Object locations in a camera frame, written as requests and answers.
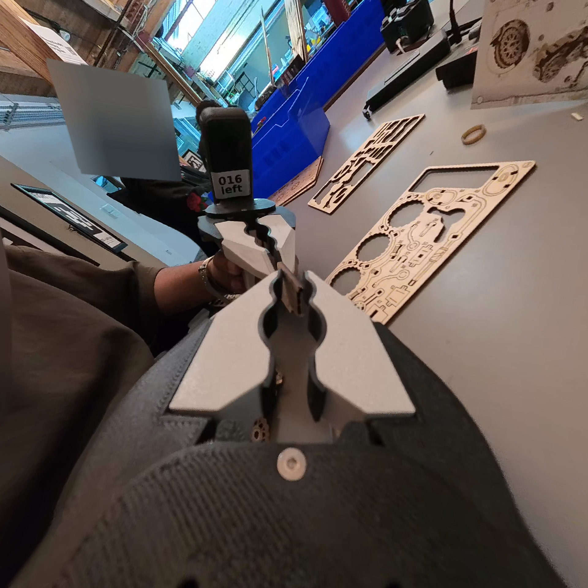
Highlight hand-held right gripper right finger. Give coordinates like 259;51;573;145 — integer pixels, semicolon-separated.
302;270;417;427

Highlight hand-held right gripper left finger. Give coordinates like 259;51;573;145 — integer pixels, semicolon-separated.
168;269;285;423

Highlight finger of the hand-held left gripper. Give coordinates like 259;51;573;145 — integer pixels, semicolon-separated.
262;215;300;277
215;220;278;280

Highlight small slotted wooden puzzle panel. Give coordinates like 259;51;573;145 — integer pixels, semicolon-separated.
276;269;305;318

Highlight grey desk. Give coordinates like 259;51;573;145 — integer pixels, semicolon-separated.
269;0;588;588

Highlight person's left hand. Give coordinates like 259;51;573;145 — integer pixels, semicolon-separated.
209;252;251;297

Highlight dark engraved wooden sheet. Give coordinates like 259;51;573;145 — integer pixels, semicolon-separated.
269;156;324;207

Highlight partly built wooden model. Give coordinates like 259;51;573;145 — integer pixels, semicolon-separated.
250;372;283;443

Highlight plywood board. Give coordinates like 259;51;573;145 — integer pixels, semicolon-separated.
284;0;307;65

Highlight person's olive shirt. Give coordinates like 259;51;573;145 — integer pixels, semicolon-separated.
0;246;194;588

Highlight long blue plastic bin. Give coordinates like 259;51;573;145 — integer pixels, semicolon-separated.
255;0;386;115

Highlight black framed sign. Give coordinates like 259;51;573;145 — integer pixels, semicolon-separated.
11;183;128;253

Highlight wooden puzzle sheet round holes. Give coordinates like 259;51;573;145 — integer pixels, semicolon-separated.
325;160;537;325

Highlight white paper sign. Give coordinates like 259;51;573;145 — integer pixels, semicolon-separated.
28;21;87;66

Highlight metal railing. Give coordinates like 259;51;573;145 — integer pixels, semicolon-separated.
0;101;60;134

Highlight black battery charger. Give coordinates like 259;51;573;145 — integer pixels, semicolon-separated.
380;0;435;53

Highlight wooden beam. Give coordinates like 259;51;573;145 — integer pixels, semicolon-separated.
0;0;88;83

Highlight small black box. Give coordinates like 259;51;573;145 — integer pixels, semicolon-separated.
435;43;482;89

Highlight black stand with flat base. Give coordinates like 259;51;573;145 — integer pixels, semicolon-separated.
443;0;484;47

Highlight printed instruction booklet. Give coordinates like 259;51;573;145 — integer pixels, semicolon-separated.
471;0;588;110

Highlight metal bracelet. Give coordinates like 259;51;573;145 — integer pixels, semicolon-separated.
198;256;239;306

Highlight emptied wooden puzzle sheet frame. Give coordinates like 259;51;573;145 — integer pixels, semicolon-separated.
308;114;425;216

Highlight blue plastic bin notched wall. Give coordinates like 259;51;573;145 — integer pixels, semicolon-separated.
250;76;331;198

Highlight flat black case with strap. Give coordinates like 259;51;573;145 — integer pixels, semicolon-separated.
364;30;453;122

